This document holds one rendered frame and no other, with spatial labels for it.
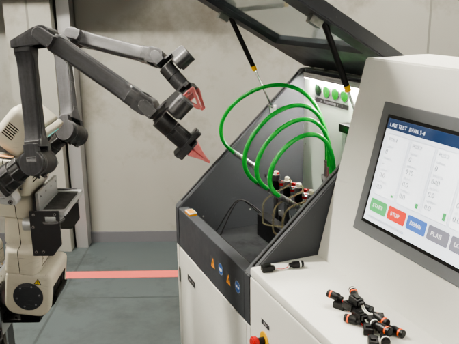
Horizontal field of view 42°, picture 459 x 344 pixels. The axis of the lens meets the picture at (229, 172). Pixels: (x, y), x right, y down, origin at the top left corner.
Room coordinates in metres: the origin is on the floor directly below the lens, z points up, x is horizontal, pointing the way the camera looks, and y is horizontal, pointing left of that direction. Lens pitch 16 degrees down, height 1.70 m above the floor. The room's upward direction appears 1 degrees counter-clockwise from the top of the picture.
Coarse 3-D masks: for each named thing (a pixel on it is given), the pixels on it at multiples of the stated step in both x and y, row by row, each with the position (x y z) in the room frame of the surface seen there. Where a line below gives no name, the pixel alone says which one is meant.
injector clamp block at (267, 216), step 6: (282, 210) 2.05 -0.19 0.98; (258, 216) 2.02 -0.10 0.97; (264, 216) 1.99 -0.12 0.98; (270, 216) 1.99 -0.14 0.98; (282, 216) 1.99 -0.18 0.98; (258, 222) 2.02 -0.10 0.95; (264, 222) 1.97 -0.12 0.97; (270, 222) 1.94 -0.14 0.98; (276, 222) 1.94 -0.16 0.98; (258, 228) 2.02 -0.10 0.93; (264, 228) 1.97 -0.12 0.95; (270, 228) 1.93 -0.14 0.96; (276, 228) 1.89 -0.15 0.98; (258, 234) 2.02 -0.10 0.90; (264, 234) 1.97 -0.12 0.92; (270, 234) 1.93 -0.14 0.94; (270, 240) 1.93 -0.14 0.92
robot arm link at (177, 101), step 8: (176, 96) 1.76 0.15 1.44; (184, 96) 1.78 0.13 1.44; (144, 104) 1.75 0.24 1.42; (160, 104) 1.75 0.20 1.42; (168, 104) 1.76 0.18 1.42; (176, 104) 1.74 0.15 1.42; (184, 104) 1.74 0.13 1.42; (192, 104) 1.76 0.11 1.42; (144, 112) 1.74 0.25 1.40; (152, 112) 1.74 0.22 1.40; (176, 112) 1.74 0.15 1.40; (184, 112) 1.75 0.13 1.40
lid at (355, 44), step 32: (224, 0) 2.15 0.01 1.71; (256, 0) 1.92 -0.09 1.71; (288, 0) 1.66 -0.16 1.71; (320, 0) 1.64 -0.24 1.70; (256, 32) 2.30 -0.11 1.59; (288, 32) 2.12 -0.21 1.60; (320, 32) 1.89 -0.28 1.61; (352, 32) 1.67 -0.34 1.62; (320, 64) 2.26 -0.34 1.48; (352, 64) 1.99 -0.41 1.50
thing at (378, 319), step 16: (352, 288) 1.36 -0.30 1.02; (336, 304) 1.33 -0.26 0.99; (352, 304) 1.29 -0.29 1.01; (368, 304) 1.29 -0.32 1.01; (352, 320) 1.25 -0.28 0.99; (368, 320) 1.23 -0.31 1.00; (384, 320) 1.21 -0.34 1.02; (368, 336) 1.17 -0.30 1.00; (384, 336) 1.17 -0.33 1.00; (400, 336) 1.19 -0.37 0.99
